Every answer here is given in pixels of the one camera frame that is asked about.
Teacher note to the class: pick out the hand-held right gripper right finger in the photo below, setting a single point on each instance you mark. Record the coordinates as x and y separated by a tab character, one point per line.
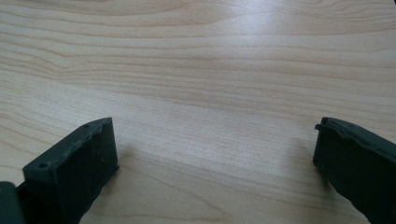
361	161

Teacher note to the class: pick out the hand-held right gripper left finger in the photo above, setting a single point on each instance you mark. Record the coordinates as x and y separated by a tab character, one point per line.
71	174

